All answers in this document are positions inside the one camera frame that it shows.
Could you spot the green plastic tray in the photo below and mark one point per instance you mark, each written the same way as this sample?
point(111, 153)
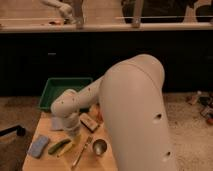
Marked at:
point(54, 87)

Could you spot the yellow banana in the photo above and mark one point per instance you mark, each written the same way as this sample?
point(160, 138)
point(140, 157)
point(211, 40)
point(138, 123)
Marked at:
point(70, 145)

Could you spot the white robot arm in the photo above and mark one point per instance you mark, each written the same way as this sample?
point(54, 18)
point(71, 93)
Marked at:
point(132, 107)

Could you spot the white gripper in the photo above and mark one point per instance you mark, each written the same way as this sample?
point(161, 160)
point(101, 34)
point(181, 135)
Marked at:
point(71, 126)

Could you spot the grey folded cloth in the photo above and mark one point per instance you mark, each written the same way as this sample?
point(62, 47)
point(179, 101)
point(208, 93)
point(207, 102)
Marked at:
point(56, 124)

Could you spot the silver fork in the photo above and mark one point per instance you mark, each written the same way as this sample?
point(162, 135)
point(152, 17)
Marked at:
point(86, 144)

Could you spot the green cucumber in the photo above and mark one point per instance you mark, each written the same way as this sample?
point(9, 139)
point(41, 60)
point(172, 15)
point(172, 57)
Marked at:
point(59, 144)

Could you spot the blue sponge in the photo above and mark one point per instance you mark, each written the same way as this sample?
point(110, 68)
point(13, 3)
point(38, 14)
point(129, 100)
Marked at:
point(37, 147)

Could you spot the silver metal cup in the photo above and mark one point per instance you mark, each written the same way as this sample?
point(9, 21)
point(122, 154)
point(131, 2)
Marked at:
point(99, 147)

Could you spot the wooden brush block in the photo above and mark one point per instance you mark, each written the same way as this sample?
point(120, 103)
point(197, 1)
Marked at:
point(89, 122)

